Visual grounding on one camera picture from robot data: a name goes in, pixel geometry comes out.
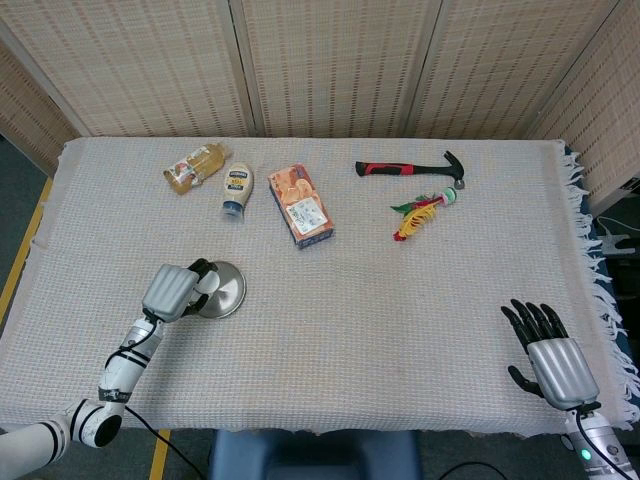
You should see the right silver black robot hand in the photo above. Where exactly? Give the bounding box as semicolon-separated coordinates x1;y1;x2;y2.
500;298;601;411

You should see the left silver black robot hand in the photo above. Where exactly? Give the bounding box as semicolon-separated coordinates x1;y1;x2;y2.
141;257;221;324

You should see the round metal plate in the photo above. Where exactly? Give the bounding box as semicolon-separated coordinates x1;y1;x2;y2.
196;260;248;320

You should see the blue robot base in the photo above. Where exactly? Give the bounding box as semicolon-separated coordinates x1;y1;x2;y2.
207;428;424;480

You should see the black equipment box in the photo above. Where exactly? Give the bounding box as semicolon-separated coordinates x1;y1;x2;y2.
605;254;640;304

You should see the mayonnaise squeeze bottle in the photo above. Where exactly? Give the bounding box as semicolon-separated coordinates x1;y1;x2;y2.
220;161;255;221

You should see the amber juice bottle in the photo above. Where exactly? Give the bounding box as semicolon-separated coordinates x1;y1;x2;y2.
162;141;232;197

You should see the yellow floor tape strip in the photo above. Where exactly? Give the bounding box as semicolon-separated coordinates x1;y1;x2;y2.
148;429;172;480
0;177;54;324

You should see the orange snack box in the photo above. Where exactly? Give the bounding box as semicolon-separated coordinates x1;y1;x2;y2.
267;162;337;250

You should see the beige woven fringed tablecloth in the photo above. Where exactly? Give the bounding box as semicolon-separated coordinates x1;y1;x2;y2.
0;135;640;442

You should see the colourful feather shuttlecock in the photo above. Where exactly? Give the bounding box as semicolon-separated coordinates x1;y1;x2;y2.
389;185;459;245

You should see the bamboo folding screen panel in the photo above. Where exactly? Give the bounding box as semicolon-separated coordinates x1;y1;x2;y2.
529;0;640;214
232;0;444;139
0;0;256;139
407;0;621;141
0;39;81;176

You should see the red black claw hammer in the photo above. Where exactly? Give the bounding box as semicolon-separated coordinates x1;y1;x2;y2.
354;150;468;192

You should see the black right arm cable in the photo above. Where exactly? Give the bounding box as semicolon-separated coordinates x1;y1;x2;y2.
573;410;640;480

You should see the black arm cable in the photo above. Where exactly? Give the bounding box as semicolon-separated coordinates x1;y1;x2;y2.
573;410;640;480
106;317;205;480

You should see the black floor cable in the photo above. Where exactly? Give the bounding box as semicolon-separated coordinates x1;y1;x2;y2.
438;460;509;480

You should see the white plug with cable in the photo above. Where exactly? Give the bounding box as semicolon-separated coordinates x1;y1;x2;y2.
596;216;634;257

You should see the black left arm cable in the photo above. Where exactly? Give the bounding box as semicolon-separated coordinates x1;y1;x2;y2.
106;317;205;480

